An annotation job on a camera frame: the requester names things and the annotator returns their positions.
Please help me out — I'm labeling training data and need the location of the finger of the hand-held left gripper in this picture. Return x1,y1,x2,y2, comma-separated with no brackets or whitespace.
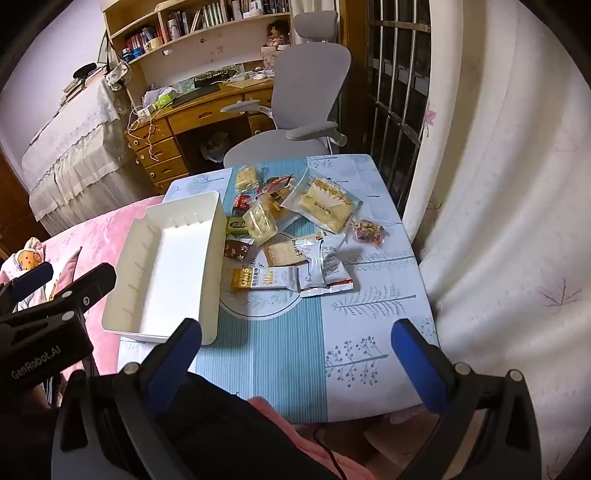
48,262,117,320
0,261,55,306

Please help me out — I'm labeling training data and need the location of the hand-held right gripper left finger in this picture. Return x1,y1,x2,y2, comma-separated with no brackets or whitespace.
51,318,204,480

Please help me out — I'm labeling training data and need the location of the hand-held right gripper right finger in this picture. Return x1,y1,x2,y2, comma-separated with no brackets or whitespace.
390,318,542,480

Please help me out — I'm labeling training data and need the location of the white plastic organizer tray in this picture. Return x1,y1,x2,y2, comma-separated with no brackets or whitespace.
100,191,227,346

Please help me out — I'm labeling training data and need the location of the orange white oat bar packet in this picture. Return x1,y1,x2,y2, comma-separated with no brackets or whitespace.
230,265,301,294

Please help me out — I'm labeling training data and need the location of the brown snowflake snack packet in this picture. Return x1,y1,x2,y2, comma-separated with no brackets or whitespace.
224,237,254,261

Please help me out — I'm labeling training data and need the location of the white red cookie packet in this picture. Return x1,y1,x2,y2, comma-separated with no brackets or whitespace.
298,258,354,298

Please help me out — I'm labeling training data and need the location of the large clear cake packet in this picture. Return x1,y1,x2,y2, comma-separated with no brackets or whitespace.
281,167,362,233

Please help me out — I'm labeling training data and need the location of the crumbly cake clear bag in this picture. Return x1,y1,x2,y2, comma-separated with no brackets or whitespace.
235,165,260,192

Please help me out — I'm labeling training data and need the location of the cartoon print cloth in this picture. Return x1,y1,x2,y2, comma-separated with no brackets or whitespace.
9,237,61,305

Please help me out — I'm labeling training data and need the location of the pink cushion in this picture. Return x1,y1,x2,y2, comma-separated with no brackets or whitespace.
0,194,167,374

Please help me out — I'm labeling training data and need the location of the person's black clothing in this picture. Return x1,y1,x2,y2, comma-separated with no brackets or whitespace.
175,374,324,480

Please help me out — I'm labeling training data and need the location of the tree print tablecloth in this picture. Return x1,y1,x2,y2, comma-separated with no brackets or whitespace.
117,154,439,423

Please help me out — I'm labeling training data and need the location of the white lace cover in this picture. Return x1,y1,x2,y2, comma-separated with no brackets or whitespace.
21,65,139,236

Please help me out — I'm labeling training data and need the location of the nut bar clear packet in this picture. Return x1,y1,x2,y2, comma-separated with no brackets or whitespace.
352,218,389,243

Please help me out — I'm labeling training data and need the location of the toast slice packet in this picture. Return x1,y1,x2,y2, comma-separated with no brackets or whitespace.
263,235,310,267

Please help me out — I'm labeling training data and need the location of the silver white snack packet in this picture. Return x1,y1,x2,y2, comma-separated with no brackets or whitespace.
295,232,347,273

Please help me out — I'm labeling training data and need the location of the wooden desk with drawers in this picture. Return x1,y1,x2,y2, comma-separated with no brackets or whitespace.
124,80,278,195

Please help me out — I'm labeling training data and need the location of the clear yellow cake packet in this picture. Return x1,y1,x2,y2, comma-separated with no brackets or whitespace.
242,200,279,245

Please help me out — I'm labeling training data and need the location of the trash bin with bag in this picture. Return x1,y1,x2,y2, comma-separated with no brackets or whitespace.
199,131,229,162

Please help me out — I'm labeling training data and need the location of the white floral curtain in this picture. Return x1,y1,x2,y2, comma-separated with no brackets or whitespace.
402,0,591,480

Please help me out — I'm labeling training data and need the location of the stack of books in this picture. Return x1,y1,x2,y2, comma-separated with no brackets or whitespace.
60,65,107,104

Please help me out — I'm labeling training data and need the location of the dark keyboard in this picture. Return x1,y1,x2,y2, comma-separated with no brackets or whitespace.
173,85,222,104

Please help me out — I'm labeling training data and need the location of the metal window grille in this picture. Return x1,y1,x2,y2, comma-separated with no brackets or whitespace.
365,0,432,217

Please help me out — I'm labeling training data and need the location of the wooden bookshelf hutch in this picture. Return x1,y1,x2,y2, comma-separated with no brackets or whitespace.
102,0,296,107

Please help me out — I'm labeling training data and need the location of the row of shelf books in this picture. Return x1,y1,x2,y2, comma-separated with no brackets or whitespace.
157,0,291,35

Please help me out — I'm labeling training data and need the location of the grey office chair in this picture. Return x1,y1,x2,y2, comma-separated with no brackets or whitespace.
220,11,352,169

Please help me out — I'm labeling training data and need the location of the doll figure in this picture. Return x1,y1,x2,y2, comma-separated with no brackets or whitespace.
261,21,291,51

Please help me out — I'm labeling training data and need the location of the white charger cable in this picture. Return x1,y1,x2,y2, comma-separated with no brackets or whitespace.
126,105,160,162

